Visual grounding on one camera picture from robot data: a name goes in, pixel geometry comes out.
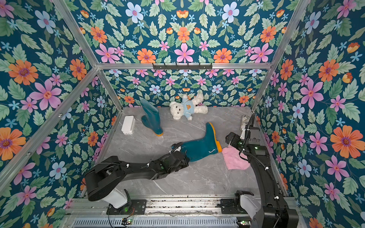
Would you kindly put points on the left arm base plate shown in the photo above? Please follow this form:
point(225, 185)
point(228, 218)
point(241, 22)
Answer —
point(135, 207)

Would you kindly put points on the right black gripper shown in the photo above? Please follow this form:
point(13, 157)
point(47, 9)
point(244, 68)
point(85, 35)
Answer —
point(233, 138)

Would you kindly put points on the white ventilated cable duct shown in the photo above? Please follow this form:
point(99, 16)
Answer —
point(157, 222)

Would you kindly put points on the pink cloth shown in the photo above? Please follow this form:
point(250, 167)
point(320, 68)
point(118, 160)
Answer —
point(234, 160)

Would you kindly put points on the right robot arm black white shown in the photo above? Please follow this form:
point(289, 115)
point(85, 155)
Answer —
point(271, 211)

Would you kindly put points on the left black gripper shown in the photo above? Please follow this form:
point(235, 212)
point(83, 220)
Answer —
point(185, 163)

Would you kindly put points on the white teddy bear blue shirt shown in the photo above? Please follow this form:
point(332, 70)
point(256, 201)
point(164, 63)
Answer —
point(187, 107)

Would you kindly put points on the white rectangular box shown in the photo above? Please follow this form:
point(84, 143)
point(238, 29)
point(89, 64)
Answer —
point(128, 125)

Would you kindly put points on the black hook rail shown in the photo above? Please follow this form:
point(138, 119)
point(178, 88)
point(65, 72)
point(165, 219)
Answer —
point(176, 66)

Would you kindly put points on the green rubber boot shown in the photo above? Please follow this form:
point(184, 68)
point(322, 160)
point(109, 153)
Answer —
point(151, 119)
point(198, 149)

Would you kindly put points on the grey white crumpled rag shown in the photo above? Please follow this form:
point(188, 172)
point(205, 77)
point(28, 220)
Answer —
point(244, 122)

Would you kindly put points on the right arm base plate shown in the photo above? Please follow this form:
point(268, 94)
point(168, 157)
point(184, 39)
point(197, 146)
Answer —
point(230, 206)

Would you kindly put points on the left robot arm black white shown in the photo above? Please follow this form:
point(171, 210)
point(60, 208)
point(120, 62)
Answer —
point(102, 180)

